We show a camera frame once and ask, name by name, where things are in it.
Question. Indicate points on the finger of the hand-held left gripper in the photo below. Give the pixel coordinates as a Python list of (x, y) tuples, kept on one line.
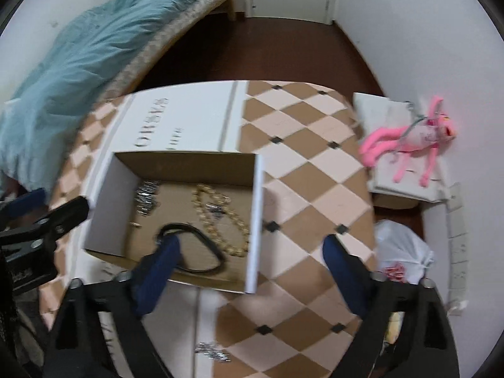
[(65, 216), (29, 202)]

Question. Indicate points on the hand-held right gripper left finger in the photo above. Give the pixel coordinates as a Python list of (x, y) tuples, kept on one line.
[(157, 271)]

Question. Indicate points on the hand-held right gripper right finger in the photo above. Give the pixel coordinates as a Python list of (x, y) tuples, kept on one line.
[(342, 275)]

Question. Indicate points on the white cardboard box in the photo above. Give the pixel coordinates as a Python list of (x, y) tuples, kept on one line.
[(118, 204)]

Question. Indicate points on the white plastic bag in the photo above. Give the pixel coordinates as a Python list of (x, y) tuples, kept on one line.
[(401, 252)]

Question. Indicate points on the small silver clasp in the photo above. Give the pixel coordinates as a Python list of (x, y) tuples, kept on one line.
[(214, 208)]

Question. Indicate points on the checkered tablecloth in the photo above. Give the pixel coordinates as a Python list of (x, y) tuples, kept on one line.
[(307, 157)]

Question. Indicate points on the blue blanket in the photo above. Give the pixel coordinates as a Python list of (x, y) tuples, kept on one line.
[(71, 78)]

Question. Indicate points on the white printed cardboard sheet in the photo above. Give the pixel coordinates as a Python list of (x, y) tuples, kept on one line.
[(185, 118)]

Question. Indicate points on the pink plush toy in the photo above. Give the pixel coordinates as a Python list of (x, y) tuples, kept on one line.
[(417, 138)]

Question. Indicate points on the patterned mattress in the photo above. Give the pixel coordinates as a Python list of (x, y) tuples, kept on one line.
[(165, 35)]

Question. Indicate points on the white wall socket strip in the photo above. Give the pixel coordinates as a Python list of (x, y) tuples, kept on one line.
[(456, 244)]

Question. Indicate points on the wooden bed frame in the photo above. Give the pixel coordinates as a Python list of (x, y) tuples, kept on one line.
[(230, 6)]

